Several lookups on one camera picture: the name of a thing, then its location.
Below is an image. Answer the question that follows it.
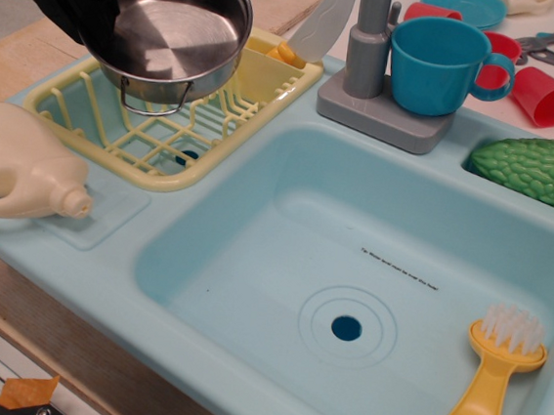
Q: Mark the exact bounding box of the cream plastic jug bottle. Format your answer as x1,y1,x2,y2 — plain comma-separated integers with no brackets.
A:
0,103,93,219

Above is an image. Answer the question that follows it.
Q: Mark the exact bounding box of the stainless steel pot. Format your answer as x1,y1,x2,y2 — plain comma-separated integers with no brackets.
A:
80,0,253,117

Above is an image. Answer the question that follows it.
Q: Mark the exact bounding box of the light blue toy sink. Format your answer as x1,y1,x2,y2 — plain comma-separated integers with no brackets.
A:
0,88,554,415

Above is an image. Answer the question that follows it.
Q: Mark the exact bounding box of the yellow item in rack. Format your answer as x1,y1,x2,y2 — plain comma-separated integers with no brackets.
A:
267,41,306,69

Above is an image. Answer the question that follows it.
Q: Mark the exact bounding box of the yellow dish brush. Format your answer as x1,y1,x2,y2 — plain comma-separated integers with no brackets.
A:
448,304,548,415

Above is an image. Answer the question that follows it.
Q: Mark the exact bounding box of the grey toy faucet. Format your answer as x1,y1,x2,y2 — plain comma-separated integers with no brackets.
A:
317,0,453,154

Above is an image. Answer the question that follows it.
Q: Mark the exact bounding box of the pale yellow drying rack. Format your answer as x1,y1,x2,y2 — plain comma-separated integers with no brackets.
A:
22,29,323,192

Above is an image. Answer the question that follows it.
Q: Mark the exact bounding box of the green bumpy toy gourd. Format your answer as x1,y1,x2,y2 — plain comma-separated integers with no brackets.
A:
469,138,554,208

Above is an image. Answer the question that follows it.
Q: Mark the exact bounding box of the blue plastic plate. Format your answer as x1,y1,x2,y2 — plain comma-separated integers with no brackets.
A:
420,0,508,30

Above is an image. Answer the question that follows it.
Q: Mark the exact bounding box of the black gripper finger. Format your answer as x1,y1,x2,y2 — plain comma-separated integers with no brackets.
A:
33,0,83,45
75,0,120,50

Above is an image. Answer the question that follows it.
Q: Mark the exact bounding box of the blue plastic cup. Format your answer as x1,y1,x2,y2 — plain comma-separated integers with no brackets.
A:
390,16,515,117

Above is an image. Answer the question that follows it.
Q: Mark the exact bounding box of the grey toy utensil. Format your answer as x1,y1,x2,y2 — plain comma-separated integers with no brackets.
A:
510,21,554,76

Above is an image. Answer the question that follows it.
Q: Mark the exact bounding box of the red plastic cup lying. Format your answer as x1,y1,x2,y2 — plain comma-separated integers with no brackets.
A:
511,67,554,128

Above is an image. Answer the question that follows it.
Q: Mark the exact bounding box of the white plastic toy knife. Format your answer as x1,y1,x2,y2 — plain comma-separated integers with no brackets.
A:
286,0,355,62

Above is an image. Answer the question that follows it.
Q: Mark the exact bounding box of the red cup behind blue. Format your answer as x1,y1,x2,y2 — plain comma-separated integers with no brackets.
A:
476,30,522,90

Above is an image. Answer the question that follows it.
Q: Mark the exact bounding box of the cream toy item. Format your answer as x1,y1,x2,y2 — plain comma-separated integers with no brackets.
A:
502,0,554,16

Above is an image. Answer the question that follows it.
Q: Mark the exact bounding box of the red cup at back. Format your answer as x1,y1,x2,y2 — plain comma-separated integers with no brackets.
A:
404,2,463,21

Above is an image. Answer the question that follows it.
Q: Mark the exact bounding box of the orange tape piece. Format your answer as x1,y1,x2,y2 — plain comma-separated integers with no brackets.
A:
0,376,61,410

